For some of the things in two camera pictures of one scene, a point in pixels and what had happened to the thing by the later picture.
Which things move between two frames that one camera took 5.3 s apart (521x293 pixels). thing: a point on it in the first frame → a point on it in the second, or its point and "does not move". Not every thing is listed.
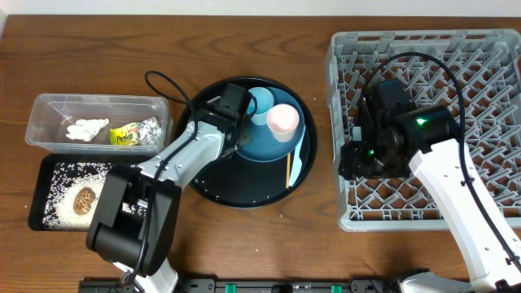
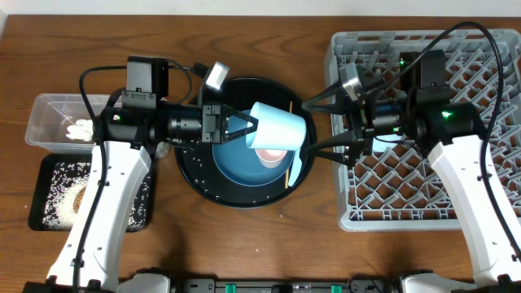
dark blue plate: [263, 147] → [240, 163]
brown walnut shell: [83, 201] does not move
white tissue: [85, 129] does not move
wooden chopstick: [288, 170] → [286, 181]
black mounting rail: [116, 285] does not move
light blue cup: [260, 100] → [276, 129]
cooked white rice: [67, 178] does not move
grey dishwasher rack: [475, 72] does not move
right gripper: [352, 165] → [359, 124]
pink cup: [282, 120] → [270, 158]
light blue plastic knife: [297, 165] does not move
